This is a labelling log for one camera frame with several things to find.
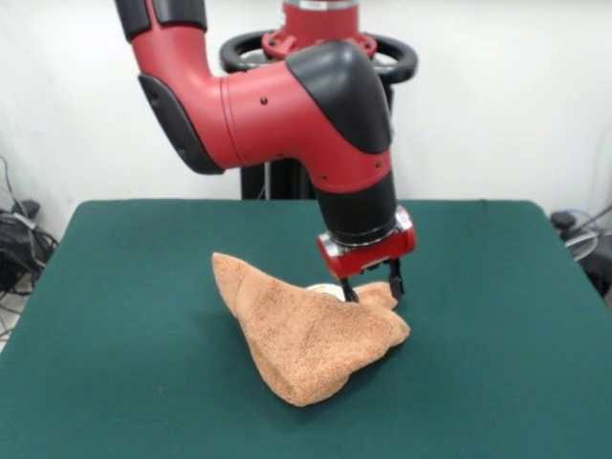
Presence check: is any black cable bundle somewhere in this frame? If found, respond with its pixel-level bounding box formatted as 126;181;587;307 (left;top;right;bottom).
0;152;59;340

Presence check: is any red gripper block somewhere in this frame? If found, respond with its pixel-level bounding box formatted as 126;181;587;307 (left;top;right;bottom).
317;223;418;303

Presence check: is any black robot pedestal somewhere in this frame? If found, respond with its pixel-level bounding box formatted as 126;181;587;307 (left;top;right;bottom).
219;32;420;201

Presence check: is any orange-brown terry towel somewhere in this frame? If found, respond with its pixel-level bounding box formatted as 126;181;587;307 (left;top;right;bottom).
210;251;412;407

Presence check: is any dark green table cloth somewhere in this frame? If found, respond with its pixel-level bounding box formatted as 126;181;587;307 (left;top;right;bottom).
0;199;612;459

